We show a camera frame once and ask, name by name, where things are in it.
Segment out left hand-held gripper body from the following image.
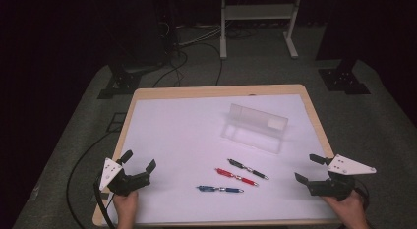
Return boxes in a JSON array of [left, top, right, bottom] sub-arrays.
[[98, 158, 151, 197]]

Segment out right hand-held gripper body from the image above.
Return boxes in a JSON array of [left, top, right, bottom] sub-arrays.
[[307, 153, 378, 202]]

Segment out person's left hand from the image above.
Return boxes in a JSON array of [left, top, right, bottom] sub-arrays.
[[112, 190, 140, 222]]

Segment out person's right hand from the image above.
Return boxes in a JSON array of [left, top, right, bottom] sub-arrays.
[[323, 189, 370, 224]]

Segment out white table mat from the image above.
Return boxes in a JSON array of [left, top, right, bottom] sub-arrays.
[[103, 93, 339, 226]]

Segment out black pen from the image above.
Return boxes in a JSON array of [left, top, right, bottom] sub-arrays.
[[227, 158, 270, 181]]

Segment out red pen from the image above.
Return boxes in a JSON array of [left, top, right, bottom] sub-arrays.
[[214, 167, 260, 188]]

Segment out clear plastic pencil case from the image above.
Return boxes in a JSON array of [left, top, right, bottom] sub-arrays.
[[219, 102, 290, 155]]

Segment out blue pen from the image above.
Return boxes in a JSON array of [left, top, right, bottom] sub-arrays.
[[196, 185, 245, 195]]

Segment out black stand base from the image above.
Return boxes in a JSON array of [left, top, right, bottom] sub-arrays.
[[317, 57, 372, 96], [96, 56, 143, 100]]

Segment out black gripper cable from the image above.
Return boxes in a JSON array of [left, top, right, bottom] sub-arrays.
[[92, 175, 116, 229], [352, 178, 371, 211]]

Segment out thin black floor cable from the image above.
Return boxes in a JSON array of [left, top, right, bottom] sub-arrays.
[[65, 130, 116, 229]]

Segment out white floor cables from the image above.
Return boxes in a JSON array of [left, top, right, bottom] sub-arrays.
[[176, 24, 224, 48]]

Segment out white metal stand frame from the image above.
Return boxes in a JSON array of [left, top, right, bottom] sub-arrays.
[[219, 0, 303, 61]]

